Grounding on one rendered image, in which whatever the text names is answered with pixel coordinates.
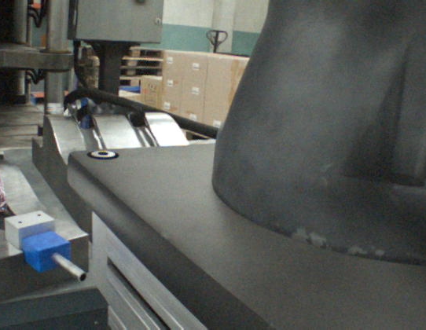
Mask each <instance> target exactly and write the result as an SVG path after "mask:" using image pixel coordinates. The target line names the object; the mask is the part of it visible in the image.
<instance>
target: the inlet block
mask: <svg viewBox="0 0 426 330"><path fill-rule="evenodd" d="M5 230H6V240H7V241H8V242H10V243H11V244H12V245H13V246H14V247H15V248H16V249H18V250H21V251H23V252H24V261H25V262H27V263H28V264H29V265H30V266H32V267H33V268H34V269H35V270H36V271H38V272H40V273H41V272H44V271H47V270H51V269H54V268H57V267H58V266H59V267H60V268H62V269H63V270H64V271H65V272H66V273H68V274H70V275H71V276H73V277H74V278H75V279H76V280H77V281H79V282H84V281H85V280H86V279H87V274H86V272H85V271H83V270H81V269H80V268H78V267H77V266H75V265H74V264H73V263H71V253H70V242H69V241H67V240H66V239H64V238H63V237H62V236H60V235H58V234H57V233H55V232H56V228H55V220H54V219H53V218H52V217H50V216H49V215H47V214H46V213H44V212H43V211H35V212H31V213H29V214H28V213H25V214H21V215H17V216H14V217H8V218H5Z"/></svg>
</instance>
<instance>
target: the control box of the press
mask: <svg viewBox="0 0 426 330"><path fill-rule="evenodd" d="M163 6H164V0H69V11H68V40H69V39H70V40H73V46H74V48H73V54H74V67H73V69H74V72H75V75H76V76H77V79H78V80H79V81H80V82H81V84H82V85H83V87H90V86H89V85H88V83H87V82H86V81H85V79H84V77H83V75H82V74H81V73H80V70H79V63H78V54H79V47H80V46H81V41H84V42H86V44H87V45H90V46H91V47H92V48H93V50H94V52H95V54H96V55H97V58H98V59H99V61H100V65H99V68H98V90H100V91H105V92H108V93H111V94H115V95H117V96H119V80H120V70H121V60H122V59H123V58H124V56H125V55H126V54H127V52H128V50H129V49H130V48H131V47H136V46H140V43H141V44H142V43H151V44H160V43H161V30H162V23H163Z"/></svg>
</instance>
